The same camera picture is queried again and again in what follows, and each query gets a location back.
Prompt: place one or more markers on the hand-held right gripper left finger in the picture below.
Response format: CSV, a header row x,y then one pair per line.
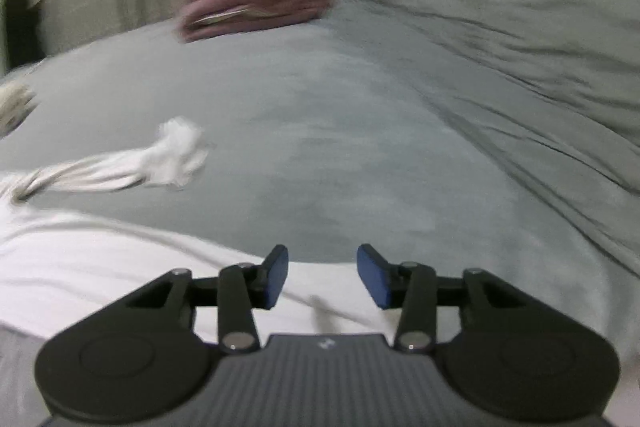
x,y
277,277

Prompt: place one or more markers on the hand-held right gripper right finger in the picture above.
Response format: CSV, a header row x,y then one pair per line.
x,y
375,279

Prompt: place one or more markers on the white long pants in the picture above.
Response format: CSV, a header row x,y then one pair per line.
x,y
75,257

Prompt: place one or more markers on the grey quilted blanket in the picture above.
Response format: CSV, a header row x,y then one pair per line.
x,y
500,7

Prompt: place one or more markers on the white plush dog toy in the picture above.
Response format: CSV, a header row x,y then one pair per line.
x,y
12,107

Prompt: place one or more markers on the black hanging garment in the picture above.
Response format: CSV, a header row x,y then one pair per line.
x,y
20,17

